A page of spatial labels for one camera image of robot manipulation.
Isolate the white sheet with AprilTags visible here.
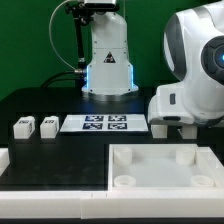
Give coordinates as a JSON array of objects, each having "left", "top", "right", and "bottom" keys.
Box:
[{"left": 60, "top": 114, "right": 148, "bottom": 132}]

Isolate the white square tabletop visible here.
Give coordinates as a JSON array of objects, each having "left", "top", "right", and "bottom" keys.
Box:
[{"left": 108, "top": 144, "right": 224, "bottom": 190}]

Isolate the grey cable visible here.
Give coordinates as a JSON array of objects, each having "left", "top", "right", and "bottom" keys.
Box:
[{"left": 48, "top": 0, "right": 88, "bottom": 74}]

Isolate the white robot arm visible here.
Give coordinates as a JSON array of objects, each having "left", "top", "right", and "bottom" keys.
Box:
[{"left": 82, "top": 0, "right": 224, "bottom": 126}]

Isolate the white obstacle fence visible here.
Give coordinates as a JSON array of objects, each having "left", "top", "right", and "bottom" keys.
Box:
[{"left": 0, "top": 146, "right": 224, "bottom": 220}]

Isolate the black cable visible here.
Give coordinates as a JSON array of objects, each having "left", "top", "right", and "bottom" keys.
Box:
[{"left": 40, "top": 70, "right": 85, "bottom": 89}]

